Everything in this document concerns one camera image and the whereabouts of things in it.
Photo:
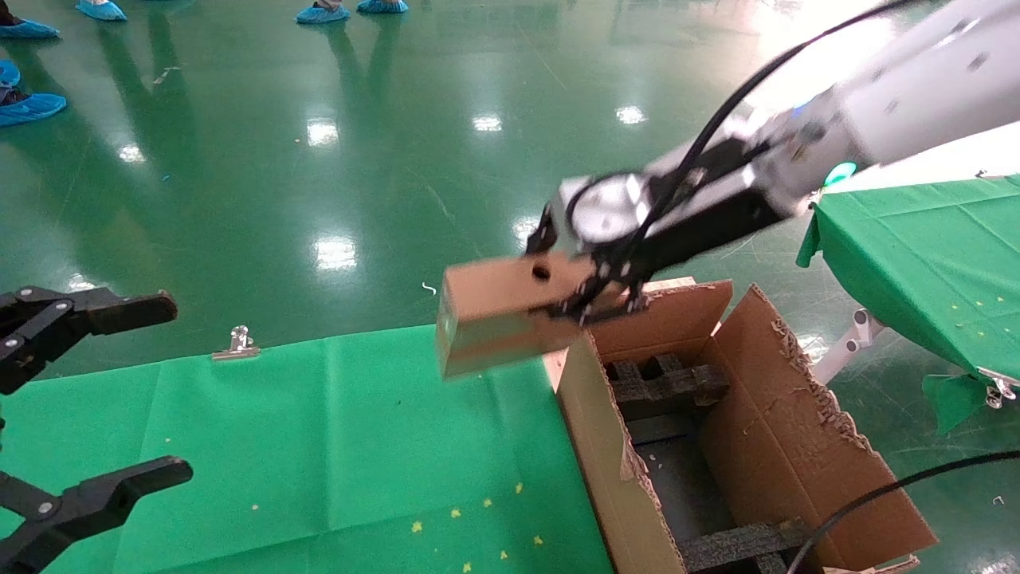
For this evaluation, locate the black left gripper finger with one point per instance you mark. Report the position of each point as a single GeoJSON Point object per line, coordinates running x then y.
{"type": "Point", "coordinates": [119, 490]}
{"type": "Point", "coordinates": [103, 311]}

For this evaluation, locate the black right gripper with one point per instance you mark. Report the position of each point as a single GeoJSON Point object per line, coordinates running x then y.
{"type": "Point", "coordinates": [717, 223]}

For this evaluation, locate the small brown cardboard box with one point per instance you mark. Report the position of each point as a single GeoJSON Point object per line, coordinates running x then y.
{"type": "Point", "coordinates": [494, 319]}

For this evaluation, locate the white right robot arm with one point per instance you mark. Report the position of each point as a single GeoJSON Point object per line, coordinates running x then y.
{"type": "Point", "coordinates": [916, 88]}

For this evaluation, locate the large open brown carton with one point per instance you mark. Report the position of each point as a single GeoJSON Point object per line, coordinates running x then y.
{"type": "Point", "coordinates": [789, 446]}

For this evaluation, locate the large green tablecloth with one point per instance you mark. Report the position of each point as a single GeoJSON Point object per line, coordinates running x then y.
{"type": "Point", "coordinates": [319, 446]}

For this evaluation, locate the blue shoe cover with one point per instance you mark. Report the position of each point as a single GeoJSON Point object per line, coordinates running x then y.
{"type": "Point", "coordinates": [8, 73]}
{"type": "Point", "coordinates": [36, 108]}
{"type": "Point", "coordinates": [28, 30]}
{"type": "Point", "coordinates": [101, 9]}
{"type": "Point", "coordinates": [321, 14]}
{"type": "Point", "coordinates": [382, 6]}

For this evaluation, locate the white table leg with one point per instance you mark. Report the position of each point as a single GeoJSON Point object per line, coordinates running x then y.
{"type": "Point", "coordinates": [849, 344]}

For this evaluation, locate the green tablecloth with hanging corner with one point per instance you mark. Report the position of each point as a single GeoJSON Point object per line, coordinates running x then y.
{"type": "Point", "coordinates": [924, 263]}

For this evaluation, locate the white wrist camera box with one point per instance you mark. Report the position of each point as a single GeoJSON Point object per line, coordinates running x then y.
{"type": "Point", "coordinates": [606, 211]}

